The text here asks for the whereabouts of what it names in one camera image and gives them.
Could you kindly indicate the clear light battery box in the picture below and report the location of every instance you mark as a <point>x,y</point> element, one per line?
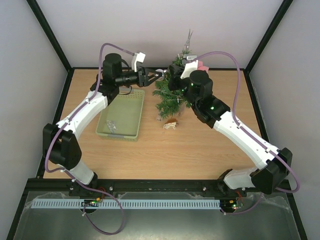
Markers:
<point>159,118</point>

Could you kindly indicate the small green christmas tree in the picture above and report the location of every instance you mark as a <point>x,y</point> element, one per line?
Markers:
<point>172,103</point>

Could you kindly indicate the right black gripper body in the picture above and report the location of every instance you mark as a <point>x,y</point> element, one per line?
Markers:
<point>173,76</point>

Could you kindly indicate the silver bauble ornament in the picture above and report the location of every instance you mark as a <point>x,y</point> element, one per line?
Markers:
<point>160,73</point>

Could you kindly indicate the light blue slotted cable duct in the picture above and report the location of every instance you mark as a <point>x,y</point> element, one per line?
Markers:
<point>129,204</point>

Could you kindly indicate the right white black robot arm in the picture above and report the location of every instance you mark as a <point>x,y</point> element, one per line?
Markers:
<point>270,163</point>

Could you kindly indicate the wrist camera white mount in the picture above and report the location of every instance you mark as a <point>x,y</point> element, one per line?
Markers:
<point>138,57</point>
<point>190,65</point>

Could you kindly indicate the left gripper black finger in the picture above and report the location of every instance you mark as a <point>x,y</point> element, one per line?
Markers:
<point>150,71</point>
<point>150,79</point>

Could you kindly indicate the pink felt bow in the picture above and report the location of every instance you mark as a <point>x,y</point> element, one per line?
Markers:
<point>202,67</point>

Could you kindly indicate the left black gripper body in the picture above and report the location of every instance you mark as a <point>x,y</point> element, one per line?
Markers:
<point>142,82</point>

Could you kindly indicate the light green plastic basket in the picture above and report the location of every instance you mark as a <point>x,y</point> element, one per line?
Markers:
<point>126,112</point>

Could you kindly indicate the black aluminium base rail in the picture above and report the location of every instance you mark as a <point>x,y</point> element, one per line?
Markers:
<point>206,188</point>

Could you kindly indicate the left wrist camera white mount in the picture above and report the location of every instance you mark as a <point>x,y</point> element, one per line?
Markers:
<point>138,57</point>

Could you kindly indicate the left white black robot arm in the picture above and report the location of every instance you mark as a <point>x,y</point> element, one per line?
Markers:
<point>60,141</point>

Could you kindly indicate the silver star ornament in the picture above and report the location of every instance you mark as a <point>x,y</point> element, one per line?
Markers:
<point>187,43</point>

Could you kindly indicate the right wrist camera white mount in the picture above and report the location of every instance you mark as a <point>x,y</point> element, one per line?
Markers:
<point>190,65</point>

